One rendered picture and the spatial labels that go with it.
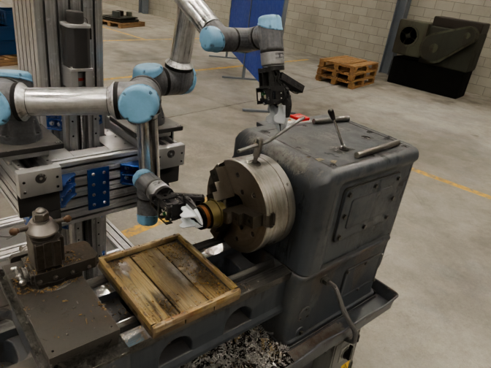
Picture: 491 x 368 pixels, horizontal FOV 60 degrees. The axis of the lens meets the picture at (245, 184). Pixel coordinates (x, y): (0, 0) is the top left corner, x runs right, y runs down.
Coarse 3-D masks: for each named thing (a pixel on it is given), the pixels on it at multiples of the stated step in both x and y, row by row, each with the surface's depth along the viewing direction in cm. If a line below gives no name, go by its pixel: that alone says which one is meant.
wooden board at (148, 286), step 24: (168, 240) 151; (120, 264) 137; (144, 264) 139; (168, 264) 140; (192, 264) 142; (120, 288) 126; (144, 288) 129; (168, 288) 130; (192, 288) 131; (216, 288) 133; (144, 312) 117; (168, 312) 121; (192, 312) 120
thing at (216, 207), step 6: (204, 204) 132; (210, 204) 132; (216, 204) 132; (222, 204) 135; (204, 210) 129; (210, 210) 130; (216, 210) 131; (222, 210) 132; (204, 216) 129; (210, 216) 130; (216, 216) 131; (222, 216) 132; (204, 222) 129; (210, 222) 131; (216, 222) 132; (222, 222) 133; (198, 228) 133; (204, 228) 130; (210, 228) 133
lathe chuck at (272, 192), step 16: (224, 160) 140; (240, 160) 136; (240, 176) 135; (256, 176) 130; (272, 176) 133; (208, 192) 151; (240, 192) 137; (256, 192) 130; (272, 192) 130; (256, 208) 132; (272, 208) 130; (288, 208) 134; (224, 240) 149; (240, 240) 142; (256, 240) 135; (272, 240) 137
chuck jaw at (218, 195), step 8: (216, 168) 138; (224, 168) 140; (216, 176) 138; (224, 176) 139; (216, 184) 136; (224, 184) 138; (216, 192) 136; (224, 192) 137; (232, 192) 139; (216, 200) 135
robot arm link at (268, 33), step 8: (264, 16) 131; (272, 16) 131; (280, 16) 134; (264, 24) 132; (272, 24) 131; (280, 24) 133; (256, 32) 135; (264, 32) 132; (272, 32) 132; (280, 32) 133; (256, 40) 136; (264, 40) 133; (272, 40) 132; (280, 40) 133; (264, 48) 133; (272, 48) 132; (280, 48) 133
